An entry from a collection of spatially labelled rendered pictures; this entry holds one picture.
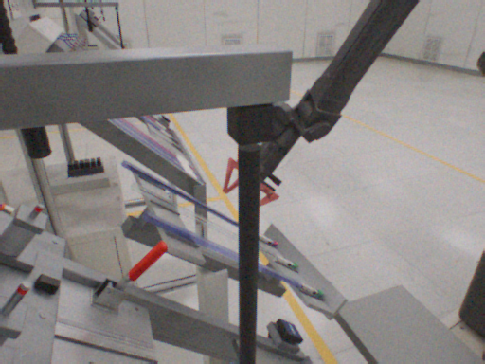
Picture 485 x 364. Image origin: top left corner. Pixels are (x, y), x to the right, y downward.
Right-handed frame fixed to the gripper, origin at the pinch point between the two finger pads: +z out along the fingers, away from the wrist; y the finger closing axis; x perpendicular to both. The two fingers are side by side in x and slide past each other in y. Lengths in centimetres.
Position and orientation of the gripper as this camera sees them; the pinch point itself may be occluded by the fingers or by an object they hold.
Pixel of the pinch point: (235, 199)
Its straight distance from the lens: 74.7
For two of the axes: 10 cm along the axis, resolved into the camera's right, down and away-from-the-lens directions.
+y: 4.4, 4.1, -8.0
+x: 6.6, 4.5, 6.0
